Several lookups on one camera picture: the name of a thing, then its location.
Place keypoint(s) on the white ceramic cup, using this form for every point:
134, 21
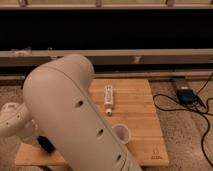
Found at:
122, 131

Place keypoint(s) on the wooden table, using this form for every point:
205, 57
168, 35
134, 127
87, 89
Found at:
133, 107

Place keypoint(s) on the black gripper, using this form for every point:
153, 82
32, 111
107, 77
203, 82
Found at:
45, 144

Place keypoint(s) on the white wooden rail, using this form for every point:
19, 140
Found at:
15, 58

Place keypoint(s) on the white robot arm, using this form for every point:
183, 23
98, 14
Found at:
56, 103

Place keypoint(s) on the blue power adapter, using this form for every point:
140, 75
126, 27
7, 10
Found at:
186, 96

